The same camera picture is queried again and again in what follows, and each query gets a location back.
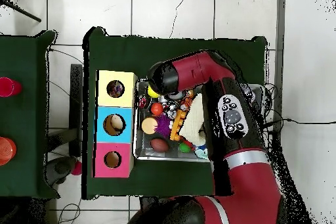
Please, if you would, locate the dark green side table cloth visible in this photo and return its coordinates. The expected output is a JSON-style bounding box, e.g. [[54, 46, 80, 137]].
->
[[0, 30, 60, 200]]

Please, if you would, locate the wooden box with three holes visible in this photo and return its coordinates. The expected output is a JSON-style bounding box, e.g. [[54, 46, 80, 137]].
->
[[91, 70, 138, 178]]

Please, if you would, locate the pink round object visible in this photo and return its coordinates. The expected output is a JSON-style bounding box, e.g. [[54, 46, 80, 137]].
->
[[0, 76, 23, 98]]

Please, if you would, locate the large yellow ball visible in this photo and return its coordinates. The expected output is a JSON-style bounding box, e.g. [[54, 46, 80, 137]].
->
[[147, 84, 161, 99]]

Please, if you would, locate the colourful patterned paper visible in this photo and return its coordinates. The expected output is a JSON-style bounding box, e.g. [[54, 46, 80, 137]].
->
[[107, 80, 125, 98]]

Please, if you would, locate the red orange ball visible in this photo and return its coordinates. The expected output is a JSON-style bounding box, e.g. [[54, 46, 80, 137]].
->
[[150, 102, 165, 117]]

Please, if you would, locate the orange red round object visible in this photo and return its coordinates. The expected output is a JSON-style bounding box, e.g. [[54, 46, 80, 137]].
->
[[0, 136, 17, 166]]

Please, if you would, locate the cream knitted cloth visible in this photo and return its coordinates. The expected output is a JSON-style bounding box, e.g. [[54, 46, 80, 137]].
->
[[179, 93, 207, 146]]

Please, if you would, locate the shallow clear mesh bin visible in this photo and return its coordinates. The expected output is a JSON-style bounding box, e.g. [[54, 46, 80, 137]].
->
[[132, 78, 264, 163]]

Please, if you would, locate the black floor cable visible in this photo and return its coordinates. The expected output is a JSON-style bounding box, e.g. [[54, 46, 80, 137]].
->
[[262, 118, 336, 135]]

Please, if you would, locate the black upright panel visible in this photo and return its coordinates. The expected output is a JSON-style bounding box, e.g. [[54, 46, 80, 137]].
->
[[69, 63, 84, 158]]

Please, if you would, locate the black slanted rod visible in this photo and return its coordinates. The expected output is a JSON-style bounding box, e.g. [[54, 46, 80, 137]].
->
[[0, 0, 42, 23]]

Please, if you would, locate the purple spiky ball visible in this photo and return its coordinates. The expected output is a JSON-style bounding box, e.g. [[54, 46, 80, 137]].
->
[[154, 114, 173, 139]]

